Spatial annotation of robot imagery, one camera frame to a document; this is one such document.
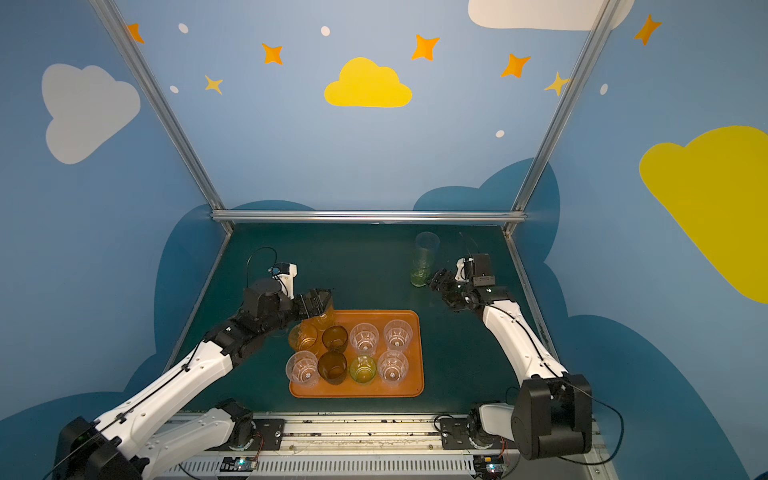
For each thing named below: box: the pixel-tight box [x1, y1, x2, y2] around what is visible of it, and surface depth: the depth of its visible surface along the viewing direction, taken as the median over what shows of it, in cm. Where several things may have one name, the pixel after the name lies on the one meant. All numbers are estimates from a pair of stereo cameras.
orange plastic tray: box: [289, 310, 425, 399], surface depth 85 cm
